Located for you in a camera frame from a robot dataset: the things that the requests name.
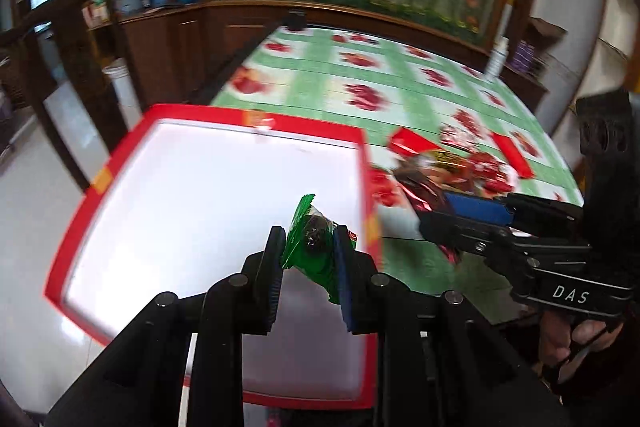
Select green snack packet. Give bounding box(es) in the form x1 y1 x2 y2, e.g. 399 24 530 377
280 194 350 305

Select dark red Manly cookie packet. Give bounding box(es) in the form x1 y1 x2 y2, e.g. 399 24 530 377
393 167 461 265

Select red small snack packet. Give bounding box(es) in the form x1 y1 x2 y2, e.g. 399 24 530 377
465 152 516 198

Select person right hand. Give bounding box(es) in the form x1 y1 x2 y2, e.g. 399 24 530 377
539 311 624 385

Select large flat red packet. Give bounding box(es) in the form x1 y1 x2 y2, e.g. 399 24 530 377
490 132 535 179

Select small flat red packet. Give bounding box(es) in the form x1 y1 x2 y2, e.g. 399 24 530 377
387 128 440 158

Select red white patterned candy packet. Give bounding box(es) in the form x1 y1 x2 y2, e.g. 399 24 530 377
439 124 478 154

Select green fruit pattern tablecloth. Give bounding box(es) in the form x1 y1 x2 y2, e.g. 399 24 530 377
205 27 582 324

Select white spray bottle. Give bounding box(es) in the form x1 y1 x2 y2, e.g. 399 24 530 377
484 36 509 80

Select purple bottles on shelf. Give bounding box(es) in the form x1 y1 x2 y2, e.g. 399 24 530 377
510 40 535 74

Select white roll beside table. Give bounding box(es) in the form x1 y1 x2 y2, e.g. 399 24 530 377
103 58 142 130

